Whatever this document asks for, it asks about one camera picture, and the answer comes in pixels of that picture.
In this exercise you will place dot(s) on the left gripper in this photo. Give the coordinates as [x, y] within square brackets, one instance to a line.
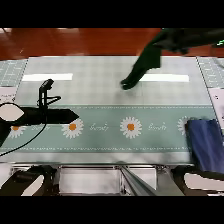
[55, 116]

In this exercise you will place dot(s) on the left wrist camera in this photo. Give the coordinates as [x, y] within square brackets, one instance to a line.
[45, 90]

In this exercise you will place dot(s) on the blue garment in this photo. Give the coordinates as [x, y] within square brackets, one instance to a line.
[206, 143]

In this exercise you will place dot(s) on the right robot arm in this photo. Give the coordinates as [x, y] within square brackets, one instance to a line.
[200, 181]

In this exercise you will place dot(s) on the silver frame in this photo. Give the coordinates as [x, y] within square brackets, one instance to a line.
[136, 183]

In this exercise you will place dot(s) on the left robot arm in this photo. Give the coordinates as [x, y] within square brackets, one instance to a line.
[31, 116]

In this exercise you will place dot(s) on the dark green T-shirt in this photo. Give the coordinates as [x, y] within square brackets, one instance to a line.
[146, 61]

